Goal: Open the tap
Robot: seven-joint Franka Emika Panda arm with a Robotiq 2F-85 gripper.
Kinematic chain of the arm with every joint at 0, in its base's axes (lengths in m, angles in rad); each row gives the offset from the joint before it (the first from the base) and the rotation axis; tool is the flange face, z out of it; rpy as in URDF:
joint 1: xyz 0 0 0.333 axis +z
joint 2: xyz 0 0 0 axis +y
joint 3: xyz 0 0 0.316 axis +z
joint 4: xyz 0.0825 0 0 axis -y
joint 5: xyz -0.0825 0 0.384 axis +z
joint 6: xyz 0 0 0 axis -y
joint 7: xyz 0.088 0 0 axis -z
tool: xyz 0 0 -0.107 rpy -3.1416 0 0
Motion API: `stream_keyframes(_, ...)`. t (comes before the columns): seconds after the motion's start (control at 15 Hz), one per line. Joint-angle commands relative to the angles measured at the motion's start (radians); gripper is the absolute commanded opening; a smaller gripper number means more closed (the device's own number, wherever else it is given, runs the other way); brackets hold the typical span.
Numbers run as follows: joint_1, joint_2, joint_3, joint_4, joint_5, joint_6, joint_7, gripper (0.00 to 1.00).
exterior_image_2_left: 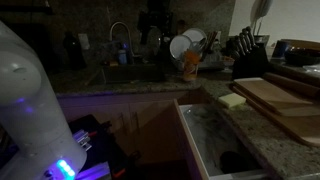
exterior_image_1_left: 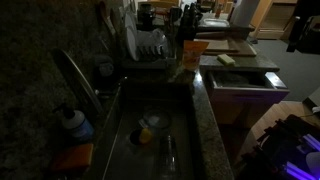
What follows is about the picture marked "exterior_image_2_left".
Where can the dish drying rack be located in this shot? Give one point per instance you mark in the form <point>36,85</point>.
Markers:
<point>213,61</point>

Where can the yellow sponge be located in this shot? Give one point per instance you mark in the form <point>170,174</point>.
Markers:
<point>232,100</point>

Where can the white wall outlet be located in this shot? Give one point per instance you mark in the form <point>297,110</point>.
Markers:
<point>84,41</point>

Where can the blue soap pump bottle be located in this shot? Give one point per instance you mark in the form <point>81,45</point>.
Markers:
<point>122,57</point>

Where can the open white drawer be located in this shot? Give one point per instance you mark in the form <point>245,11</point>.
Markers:
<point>206,140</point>

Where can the steel kitchen sink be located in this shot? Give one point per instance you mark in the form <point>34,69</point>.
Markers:
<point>133,74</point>

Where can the wooden rolling pin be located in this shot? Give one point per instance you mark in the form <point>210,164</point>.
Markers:
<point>293,85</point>

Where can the light wooden cutting board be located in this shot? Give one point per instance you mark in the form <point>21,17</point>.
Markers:
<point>270,93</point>

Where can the curved metal kitchen faucet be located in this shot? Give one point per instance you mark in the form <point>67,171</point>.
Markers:
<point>130,50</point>

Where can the wooden cabinet doors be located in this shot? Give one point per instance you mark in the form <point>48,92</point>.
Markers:
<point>146,130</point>

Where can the orange plastic cup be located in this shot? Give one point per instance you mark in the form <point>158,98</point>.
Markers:
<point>191,66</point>

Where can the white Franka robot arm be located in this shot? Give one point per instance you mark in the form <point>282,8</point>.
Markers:
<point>30,116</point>

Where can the large wooden cutting board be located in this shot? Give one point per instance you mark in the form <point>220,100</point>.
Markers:
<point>300,125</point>

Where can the orange sponge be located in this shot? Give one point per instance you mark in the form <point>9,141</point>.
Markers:
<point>113,63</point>

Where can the blue cup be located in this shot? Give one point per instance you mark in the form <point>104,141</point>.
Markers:
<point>281,49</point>

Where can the black knife block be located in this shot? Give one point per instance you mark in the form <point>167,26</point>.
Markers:
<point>250,65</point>

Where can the large white plate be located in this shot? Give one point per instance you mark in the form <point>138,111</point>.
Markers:
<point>179,46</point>

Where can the dark bowl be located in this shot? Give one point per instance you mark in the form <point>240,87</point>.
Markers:
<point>301,57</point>

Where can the dark glass bottle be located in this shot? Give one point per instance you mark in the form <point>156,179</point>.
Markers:
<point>74,51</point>

